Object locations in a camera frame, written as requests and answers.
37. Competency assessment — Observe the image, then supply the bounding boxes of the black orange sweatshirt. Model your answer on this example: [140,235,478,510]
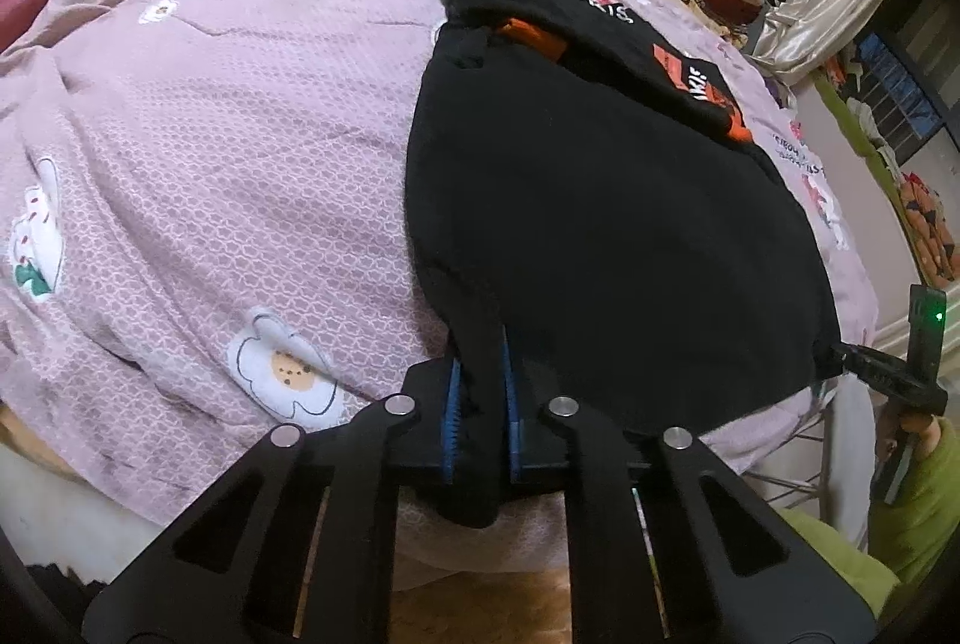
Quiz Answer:
[403,0,843,529]

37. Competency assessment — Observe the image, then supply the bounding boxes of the person right hand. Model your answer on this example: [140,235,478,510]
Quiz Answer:
[877,402,942,462]

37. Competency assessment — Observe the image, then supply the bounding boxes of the green bedding at right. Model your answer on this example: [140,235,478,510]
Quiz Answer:
[814,70,958,290]

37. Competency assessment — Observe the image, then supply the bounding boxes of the lilac strawberry print quilt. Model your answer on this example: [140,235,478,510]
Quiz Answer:
[2,0,878,585]

